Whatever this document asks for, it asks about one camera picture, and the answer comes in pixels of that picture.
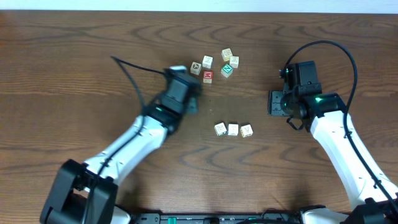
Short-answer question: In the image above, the green-edged wooden block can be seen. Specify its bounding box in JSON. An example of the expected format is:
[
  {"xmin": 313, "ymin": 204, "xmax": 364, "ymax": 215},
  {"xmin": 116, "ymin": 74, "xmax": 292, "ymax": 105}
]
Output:
[{"xmin": 214, "ymin": 122, "xmax": 227, "ymax": 136}]

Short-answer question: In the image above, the plain wooden block placed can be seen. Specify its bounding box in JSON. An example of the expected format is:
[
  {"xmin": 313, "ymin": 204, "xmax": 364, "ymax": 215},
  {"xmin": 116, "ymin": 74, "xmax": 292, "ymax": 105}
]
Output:
[{"xmin": 240, "ymin": 124, "xmax": 253, "ymax": 138}]

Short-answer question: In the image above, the yellow-edged wooden block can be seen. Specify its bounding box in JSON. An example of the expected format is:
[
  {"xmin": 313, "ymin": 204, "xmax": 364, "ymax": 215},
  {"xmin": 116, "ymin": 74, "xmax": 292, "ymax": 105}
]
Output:
[{"xmin": 228, "ymin": 123, "xmax": 239, "ymax": 136}]

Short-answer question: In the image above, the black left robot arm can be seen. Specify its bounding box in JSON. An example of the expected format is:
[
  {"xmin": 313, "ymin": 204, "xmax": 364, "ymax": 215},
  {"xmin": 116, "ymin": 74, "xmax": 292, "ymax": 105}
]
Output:
[{"xmin": 40, "ymin": 90, "xmax": 200, "ymax": 223}]

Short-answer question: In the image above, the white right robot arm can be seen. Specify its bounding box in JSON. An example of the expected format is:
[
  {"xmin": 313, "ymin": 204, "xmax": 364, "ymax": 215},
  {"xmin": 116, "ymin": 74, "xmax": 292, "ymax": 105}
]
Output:
[{"xmin": 268, "ymin": 91, "xmax": 397, "ymax": 223}]

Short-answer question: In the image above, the red M wooden block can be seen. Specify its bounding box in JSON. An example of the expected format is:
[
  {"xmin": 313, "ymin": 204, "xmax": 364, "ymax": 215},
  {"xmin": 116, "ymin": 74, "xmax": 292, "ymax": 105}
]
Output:
[{"xmin": 203, "ymin": 71, "xmax": 213, "ymax": 83}]

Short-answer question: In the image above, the wooden block with round picture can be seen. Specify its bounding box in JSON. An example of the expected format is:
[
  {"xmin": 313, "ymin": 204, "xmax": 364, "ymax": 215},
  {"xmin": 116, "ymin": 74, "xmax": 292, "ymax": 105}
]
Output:
[{"xmin": 190, "ymin": 62, "xmax": 201, "ymax": 75}]

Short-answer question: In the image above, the plain wooden block upper middle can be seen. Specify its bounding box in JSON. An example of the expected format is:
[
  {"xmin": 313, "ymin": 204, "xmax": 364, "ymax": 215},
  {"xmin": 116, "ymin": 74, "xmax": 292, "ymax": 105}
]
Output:
[{"xmin": 202, "ymin": 55, "xmax": 213, "ymax": 69}]

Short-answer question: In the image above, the green N wooden block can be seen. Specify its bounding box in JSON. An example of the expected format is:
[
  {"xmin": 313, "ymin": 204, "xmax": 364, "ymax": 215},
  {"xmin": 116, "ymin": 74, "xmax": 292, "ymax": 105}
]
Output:
[{"xmin": 221, "ymin": 63, "xmax": 234, "ymax": 78}]

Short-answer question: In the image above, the plain wooden block top right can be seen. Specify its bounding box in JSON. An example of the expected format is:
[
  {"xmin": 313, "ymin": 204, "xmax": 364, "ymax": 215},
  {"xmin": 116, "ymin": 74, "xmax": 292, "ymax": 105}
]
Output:
[{"xmin": 229, "ymin": 56, "xmax": 239, "ymax": 68}]

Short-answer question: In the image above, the yellow-print wooden block top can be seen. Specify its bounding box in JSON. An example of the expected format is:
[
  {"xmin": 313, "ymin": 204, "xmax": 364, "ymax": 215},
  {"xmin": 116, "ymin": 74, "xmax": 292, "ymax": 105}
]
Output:
[{"xmin": 221, "ymin": 48, "xmax": 233, "ymax": 62}]

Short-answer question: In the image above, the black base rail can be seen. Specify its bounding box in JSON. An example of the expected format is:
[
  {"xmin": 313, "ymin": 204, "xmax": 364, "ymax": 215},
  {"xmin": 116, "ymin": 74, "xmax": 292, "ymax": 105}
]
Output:
[{"xmin": 124, "ymin": 212, "xmax": 355, "ymax": 224}]

